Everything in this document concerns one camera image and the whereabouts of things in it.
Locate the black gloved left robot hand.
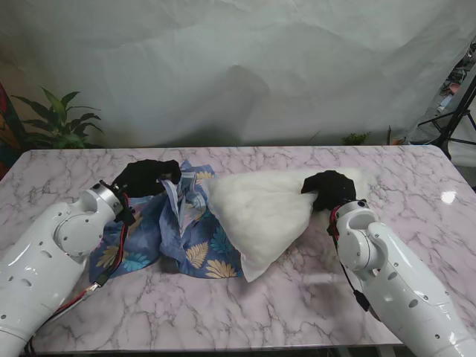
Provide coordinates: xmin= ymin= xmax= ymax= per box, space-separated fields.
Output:
xmin=111 ymin=158 xmax=183 ymax=197

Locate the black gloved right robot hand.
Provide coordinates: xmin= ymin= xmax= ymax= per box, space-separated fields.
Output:
xmin=300 ymin=170 xmax=358 ymax=213

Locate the white pillow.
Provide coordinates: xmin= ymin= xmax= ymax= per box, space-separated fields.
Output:
xmin=206 ymin=167 xmax=369 ymax=283

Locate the blue floral pillowcase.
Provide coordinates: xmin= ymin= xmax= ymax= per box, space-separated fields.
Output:
xmin=88 ymin=159 xmax=245 ymax=282

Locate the small green bushy plant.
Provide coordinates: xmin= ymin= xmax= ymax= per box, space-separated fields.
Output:
xmin=341 ymin=132 xmax=371 ymax=147

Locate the large green leafy plant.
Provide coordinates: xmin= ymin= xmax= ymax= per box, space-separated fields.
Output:
xmin=10 ymin=87 xmax=105 ymax=149

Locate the white backdrop cloth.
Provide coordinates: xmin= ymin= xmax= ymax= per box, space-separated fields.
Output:
xmin=0 ymin=0 xmax=476 ymax=148

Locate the black tripod stand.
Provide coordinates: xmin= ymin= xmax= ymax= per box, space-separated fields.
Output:
xmin=418 ymin=66 xmax=476 ymax=161

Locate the colourful painted panel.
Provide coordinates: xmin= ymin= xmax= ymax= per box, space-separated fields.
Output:
xmin=0 ymin=81 xmax=27 ymax=176

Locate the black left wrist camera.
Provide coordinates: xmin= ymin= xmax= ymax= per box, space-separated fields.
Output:
xmin=113 ymin=202 xmax=136 ymax=225

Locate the red black left arm cable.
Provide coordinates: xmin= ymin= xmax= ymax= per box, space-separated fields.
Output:
xmin=22 ymin=193 xmax=131 ymax=354

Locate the red black arm cable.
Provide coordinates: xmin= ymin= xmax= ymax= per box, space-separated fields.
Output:
xmin=22 ymin=193 xmax=131 ymax=354
xmin=327 ymin=208 xmax=381 ymax=321

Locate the red black right arm cable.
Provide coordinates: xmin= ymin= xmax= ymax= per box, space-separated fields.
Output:
xmin=327 ymin=208 xmax=381 ymax=321

